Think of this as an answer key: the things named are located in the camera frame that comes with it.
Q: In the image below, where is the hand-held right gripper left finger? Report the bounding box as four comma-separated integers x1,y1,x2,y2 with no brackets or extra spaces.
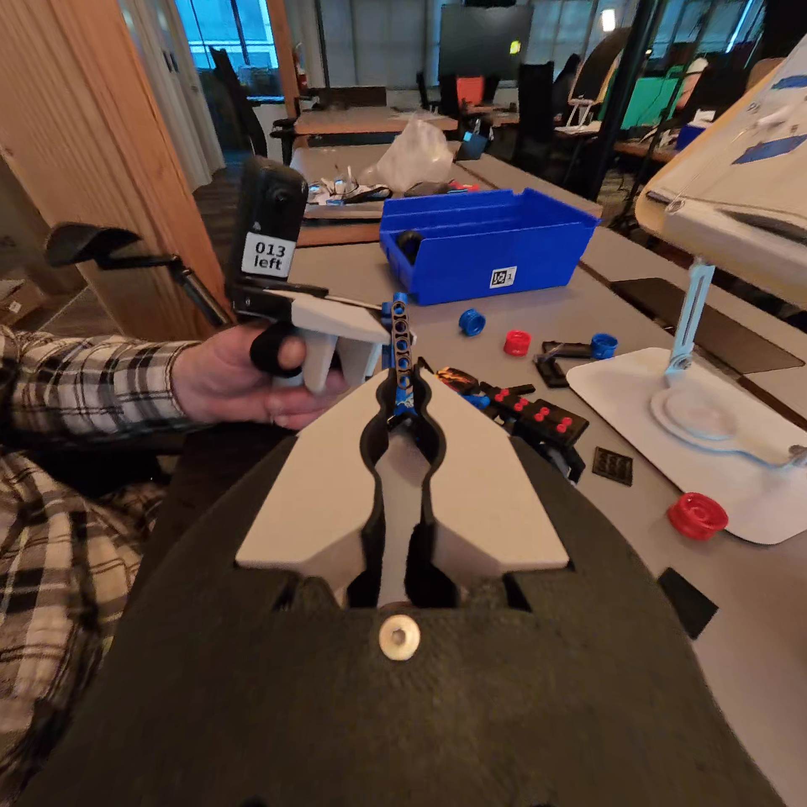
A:
235,371,390,609

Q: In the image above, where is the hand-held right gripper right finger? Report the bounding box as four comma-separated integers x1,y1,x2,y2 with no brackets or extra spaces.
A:
407,367,570,607

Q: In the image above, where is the black block with red pins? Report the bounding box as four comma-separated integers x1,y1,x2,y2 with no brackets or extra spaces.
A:
485,385,590,445

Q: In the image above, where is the blue printed curved panel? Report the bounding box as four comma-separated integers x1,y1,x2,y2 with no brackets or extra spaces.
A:
380,293,436,442

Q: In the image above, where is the instruction booklet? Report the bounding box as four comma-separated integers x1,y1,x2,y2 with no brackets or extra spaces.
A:
646,113,807,243

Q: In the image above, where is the person's left forearm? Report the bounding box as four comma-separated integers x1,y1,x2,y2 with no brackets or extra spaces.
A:
0,328,203,442

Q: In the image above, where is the grey desk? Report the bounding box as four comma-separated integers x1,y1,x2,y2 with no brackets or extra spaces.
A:
271,227,807,807

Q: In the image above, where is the person's left hand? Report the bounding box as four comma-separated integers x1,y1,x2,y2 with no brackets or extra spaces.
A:
170,318,348,431

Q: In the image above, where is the neighbouring grey table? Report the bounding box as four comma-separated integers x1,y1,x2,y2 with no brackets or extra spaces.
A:
290,104,600,247

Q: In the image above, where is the black studded square plate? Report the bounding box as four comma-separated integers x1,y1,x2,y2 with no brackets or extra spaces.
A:
593,446,634,486

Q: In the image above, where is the clear plastic bag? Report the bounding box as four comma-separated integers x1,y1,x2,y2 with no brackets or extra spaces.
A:
362,115,455,193

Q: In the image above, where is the blue storage bin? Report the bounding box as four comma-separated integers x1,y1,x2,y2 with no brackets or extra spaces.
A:
380,187,600,306

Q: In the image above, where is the white book stand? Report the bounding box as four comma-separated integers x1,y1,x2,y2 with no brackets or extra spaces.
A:
565,57,807,546

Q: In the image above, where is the black chair armrest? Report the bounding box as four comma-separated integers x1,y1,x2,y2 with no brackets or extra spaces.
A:
44,224,235,327

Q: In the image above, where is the black smooth square tile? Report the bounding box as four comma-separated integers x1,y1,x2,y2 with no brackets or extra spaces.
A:
657,567,720,639

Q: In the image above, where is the black support pole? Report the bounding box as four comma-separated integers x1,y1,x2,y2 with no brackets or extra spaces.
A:
583,0,657,199

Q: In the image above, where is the large printed instruction sheet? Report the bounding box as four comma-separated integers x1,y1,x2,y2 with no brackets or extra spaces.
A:
731,57,807,168

